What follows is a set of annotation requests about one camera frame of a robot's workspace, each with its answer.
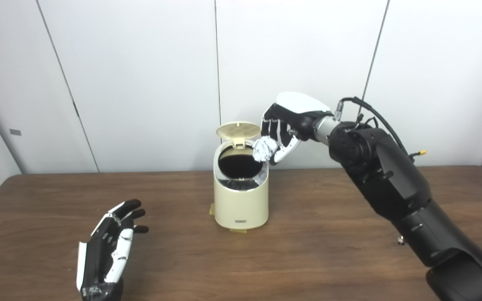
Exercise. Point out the round cream bin lid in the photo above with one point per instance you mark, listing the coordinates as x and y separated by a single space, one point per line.
237 130

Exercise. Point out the white and black left hand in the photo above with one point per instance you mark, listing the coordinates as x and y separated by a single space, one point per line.
98 259

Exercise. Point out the white paper ball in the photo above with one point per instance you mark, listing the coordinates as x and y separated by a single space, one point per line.
264 149

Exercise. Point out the small grey wall sticker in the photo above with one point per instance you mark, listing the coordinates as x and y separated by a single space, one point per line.
15 132

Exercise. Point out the white and black right hand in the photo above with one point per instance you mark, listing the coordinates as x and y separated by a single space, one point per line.
299 104

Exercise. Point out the cream-colored bin body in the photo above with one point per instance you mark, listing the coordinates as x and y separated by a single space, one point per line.
241 205

